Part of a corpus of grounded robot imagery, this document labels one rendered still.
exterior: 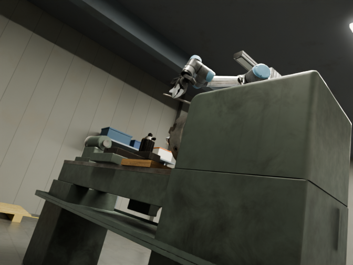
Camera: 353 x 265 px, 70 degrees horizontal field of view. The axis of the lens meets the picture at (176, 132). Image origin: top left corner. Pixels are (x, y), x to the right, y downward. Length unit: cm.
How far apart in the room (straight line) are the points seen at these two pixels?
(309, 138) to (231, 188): 31
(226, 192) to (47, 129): 468
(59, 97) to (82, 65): 86
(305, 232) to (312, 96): 43
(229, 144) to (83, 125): 473
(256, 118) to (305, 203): 35
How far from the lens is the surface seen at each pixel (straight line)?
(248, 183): 93
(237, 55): 225
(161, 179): 131
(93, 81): 581
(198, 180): 106
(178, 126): 136
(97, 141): 230
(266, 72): 184
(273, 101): 100
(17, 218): 429
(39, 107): 540
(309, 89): 97
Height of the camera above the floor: 69
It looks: 16 degrees up
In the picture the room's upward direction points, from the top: 14 degrees clockwise
